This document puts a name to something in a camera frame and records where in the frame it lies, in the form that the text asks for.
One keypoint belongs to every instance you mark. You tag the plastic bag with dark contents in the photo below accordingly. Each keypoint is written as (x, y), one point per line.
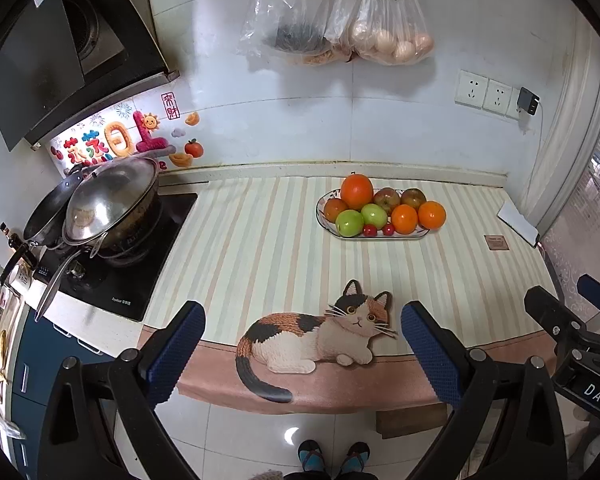
(290, 35)

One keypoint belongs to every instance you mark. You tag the steel wok lid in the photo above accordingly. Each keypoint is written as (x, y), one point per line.
(110, 200)

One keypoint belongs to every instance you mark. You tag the black charger plug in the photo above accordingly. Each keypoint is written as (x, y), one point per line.
(528, 101)

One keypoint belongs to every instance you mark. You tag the orange slice wall sticker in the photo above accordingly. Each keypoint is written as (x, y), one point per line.
(193, 118)

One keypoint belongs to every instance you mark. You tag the striped cat print mat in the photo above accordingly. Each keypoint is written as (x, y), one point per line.
(260, 240)

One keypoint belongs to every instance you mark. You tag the orange wedge wall sticker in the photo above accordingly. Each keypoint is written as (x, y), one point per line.
(180, 160)

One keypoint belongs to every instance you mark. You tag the black stove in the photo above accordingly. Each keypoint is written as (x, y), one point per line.
(145, 280)

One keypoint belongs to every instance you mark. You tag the orange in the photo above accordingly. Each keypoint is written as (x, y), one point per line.
(431, 214)
(356, 190)
(405, 219)

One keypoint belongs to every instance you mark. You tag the plastic bag of eggs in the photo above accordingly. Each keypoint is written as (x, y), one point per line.
(385, 20)

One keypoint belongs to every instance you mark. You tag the plastic bag with orange contents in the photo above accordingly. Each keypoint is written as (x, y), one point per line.
(337, 15)

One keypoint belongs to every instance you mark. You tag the person's left foot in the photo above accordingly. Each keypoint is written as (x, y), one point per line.
(311, 456)

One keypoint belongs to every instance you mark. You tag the steel wok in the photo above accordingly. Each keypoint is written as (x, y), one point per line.
(140, 225)

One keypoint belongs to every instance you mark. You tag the colourful letter wall sticker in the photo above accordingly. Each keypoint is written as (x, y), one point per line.
(115, 142)

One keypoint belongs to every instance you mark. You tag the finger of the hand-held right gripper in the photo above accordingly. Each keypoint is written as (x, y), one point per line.
(547, 307)
(597, 286)

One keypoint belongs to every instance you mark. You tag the persimmon wall sticker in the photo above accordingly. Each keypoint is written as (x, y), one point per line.
(194, 148)

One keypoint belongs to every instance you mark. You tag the red seal wall sticker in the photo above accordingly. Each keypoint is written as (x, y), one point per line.
(169, 105)

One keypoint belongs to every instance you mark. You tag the cherry tomato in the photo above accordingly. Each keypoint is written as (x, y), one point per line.
(388, 230)
(370, 231)

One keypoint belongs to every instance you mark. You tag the lace curtain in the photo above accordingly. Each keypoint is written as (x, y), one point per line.
(595, 200)

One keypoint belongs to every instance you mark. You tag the black frying pan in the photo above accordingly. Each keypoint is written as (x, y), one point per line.
(42, 215)

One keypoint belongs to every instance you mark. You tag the white wall socket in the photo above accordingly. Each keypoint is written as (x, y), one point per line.
(497, 97)
(472, 89)

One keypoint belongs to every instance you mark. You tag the white phone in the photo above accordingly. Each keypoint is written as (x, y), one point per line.
(517, 222)

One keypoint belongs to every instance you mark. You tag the blue cabinet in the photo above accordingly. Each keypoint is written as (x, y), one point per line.
(35, 355)

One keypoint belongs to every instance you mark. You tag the brownish orange held fruit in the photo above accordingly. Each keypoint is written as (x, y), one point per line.
(335, 209)

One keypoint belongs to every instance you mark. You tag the white mug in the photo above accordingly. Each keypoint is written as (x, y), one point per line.
(20, 277)

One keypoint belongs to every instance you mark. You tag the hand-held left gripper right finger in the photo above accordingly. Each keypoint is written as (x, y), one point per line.
(425, 345)

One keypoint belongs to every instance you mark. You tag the dark glass bottle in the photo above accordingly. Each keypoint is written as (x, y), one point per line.
(15, 242)

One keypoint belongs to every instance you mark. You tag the red apple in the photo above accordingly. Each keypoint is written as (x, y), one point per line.
(414, 197)
(386, 197)

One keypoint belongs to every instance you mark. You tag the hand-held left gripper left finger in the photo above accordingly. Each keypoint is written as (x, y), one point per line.
(180, 340)

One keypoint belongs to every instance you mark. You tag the brown square coaster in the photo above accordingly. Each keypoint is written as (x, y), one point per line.
(496, 242)

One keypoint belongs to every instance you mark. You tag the black range hood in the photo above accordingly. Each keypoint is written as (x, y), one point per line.
(40, 60)

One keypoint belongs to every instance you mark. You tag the floral oval plate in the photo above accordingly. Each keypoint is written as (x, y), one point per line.
(329, 227)

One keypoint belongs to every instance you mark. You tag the green apple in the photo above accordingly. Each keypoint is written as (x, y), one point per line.
(349, 223)
(374, 214)

